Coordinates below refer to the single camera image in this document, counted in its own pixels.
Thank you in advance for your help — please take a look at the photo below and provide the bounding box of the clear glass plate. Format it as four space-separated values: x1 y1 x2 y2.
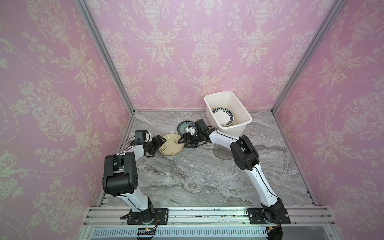
213 144 233 161

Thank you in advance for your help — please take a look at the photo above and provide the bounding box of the white vented strip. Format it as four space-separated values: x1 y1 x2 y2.
88 226 268 240

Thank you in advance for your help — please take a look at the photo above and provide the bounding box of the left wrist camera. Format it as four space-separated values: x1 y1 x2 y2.
134 130 151 145

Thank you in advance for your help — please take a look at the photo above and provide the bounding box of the white plate red green rim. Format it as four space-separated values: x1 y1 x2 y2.
212 108 235 127

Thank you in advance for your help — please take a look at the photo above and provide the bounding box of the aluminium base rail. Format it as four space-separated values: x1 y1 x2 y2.
79 207 342 240

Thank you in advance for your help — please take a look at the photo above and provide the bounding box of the cream plate with plant motif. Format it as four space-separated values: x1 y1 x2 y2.
159 133 184 157

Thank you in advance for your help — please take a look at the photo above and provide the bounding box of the white plastic bin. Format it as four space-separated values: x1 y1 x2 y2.
204 91 253 137

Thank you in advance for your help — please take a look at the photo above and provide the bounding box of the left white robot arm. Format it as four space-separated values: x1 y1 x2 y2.
102 130 166 225

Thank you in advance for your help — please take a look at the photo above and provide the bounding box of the small teal patterned plate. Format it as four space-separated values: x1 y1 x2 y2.
177 121 197 136

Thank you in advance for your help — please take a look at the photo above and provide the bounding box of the aluminium corner post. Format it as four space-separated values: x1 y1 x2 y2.
271 0 346 116
75 0 135 116

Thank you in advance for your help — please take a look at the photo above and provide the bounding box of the aluminium right corner post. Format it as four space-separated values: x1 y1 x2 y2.
271 0 346 116

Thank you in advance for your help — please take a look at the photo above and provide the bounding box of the aluminium left corner post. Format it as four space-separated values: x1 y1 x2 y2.
75 0 135 116

